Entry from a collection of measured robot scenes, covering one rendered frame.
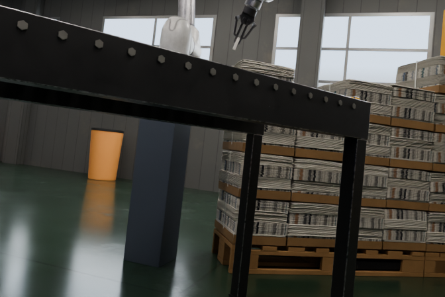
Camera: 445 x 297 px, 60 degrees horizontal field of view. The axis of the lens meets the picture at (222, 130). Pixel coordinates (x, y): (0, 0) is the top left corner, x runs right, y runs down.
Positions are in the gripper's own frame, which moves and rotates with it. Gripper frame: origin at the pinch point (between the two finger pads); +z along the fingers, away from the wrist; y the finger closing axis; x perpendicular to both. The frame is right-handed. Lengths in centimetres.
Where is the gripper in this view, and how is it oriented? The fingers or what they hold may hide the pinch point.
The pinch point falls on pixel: (236, 43)
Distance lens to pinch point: 215.7
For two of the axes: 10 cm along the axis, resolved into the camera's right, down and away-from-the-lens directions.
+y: -9.2, -3.7, -1.0
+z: -3.9, 8.8, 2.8
